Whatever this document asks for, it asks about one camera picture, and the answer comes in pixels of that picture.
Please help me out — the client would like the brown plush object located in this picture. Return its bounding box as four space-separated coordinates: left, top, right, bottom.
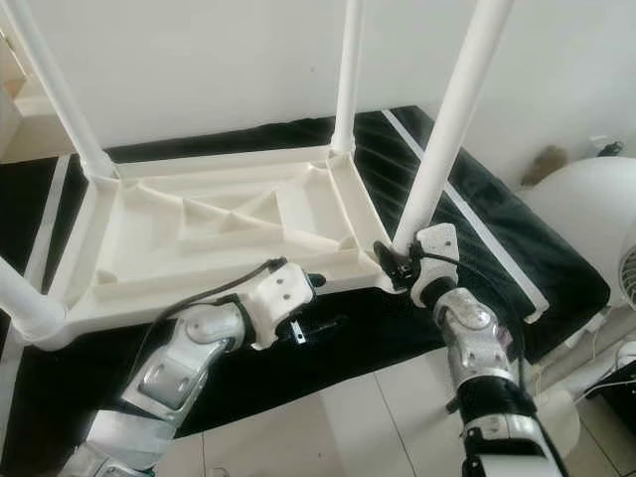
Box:
522 146 567 187

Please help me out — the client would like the wall socket with black plug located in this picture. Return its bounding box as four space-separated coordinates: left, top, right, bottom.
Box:
594 139 625 159

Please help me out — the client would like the white standing fan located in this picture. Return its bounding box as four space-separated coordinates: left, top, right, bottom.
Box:
522 157 636 458

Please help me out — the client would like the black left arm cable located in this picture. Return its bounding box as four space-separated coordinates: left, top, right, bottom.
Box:
134 258 284 398

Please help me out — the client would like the black box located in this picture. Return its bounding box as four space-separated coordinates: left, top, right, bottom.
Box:
586 358 636 410

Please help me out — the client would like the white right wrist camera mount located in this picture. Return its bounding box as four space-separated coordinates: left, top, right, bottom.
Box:
412 224 458 299

